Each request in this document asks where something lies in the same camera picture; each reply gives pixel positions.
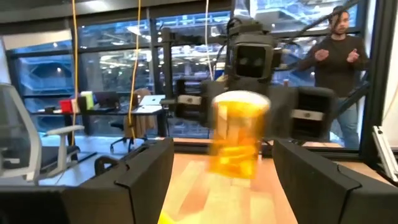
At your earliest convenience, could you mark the white office chair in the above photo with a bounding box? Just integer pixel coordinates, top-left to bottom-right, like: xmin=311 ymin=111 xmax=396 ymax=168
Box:
xmin=0 ymin=82 xmax=85 ymax=187

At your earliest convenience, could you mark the black stand post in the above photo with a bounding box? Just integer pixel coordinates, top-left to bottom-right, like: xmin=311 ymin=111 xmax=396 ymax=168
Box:
xmin=160 ymin=27 xmax=206 ymax=105

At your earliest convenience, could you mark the yellow plastic mesh basket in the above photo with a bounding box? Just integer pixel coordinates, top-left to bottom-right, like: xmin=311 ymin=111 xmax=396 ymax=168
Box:
xmin=157 ymin=210 xmax=180 ymax=224

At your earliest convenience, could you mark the silver laptop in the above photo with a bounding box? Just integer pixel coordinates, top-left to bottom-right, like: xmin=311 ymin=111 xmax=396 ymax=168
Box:
xmin=133 ymin=95 xmax=166 ymax=114

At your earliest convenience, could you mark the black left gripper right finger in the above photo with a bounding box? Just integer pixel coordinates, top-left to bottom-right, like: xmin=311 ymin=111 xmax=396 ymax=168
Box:
xmin=272 ymin=138 xmax=398 ymax=224

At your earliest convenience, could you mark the chair with brown coat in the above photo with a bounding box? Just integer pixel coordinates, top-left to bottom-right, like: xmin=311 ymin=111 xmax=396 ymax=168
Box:
xmin=110 ymin=88 xmax=158 ymax=154

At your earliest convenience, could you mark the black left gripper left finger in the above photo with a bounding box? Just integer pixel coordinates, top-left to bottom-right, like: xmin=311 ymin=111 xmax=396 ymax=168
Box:
xmin=0 ymin=138 xmax=175 ymax=224

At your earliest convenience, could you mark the orange pill bottle white cap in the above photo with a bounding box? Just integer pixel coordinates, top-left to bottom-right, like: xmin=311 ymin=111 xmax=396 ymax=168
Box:
xmin=208 ymin=90 xmax=271 ymax=180

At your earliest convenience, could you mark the yellow hanging cable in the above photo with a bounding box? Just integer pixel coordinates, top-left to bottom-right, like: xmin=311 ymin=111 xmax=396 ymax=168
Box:
xmin=70 ymin=0 xmax=78 ymax=147
xmin=127 ymin=0 xmax=142 ymax=140

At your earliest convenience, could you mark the long black office desk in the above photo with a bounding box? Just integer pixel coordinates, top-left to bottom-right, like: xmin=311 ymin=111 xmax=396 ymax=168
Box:
xmin=29 ymin=104 xmax=169 ymax=138

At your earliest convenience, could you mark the pale green box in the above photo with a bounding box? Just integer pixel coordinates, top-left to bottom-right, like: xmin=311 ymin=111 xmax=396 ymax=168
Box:
xmin=80 ymin=90 xmax=95 ymax=110

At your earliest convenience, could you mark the black laptop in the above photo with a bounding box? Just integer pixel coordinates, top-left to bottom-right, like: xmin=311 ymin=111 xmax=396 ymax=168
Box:
xmin=93 ymin=91 xmax=121 ymax=110

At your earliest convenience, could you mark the black arched bracket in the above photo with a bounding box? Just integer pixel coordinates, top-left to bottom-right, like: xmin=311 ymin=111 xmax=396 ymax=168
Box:
xmin=94 ymin=155 xmax=122 ymax=175

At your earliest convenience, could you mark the red box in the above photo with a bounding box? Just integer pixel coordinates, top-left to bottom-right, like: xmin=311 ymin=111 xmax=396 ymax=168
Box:
xmin=59 ymin=99 xmax=73 ymax=113

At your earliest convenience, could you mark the white hanging cable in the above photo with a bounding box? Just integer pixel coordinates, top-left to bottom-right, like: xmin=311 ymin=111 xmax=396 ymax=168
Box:
xmin=204 ymin=0 xmax=215 ymax=81

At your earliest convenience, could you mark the silver aluminium bracket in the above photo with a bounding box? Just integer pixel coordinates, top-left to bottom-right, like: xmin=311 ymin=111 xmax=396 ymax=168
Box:
xmin=372 ymin=125 xmax=398 ymax=183

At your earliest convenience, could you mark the person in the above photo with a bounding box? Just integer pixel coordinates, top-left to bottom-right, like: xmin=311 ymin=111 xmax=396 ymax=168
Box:
xmin=297 ymin=5 xmax=371 ymax=150

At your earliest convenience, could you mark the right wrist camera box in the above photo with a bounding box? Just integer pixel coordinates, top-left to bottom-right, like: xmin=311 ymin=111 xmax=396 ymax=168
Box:
xmin=231 ymin=34 xmax=276 ymax=80

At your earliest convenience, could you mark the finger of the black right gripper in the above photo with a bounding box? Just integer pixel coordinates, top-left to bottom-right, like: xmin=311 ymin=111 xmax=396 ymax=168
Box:
xmin=266 ymin=88 xmax=294 ymax=140
xmin=200 ymin=81 xmax=216 ymax=129

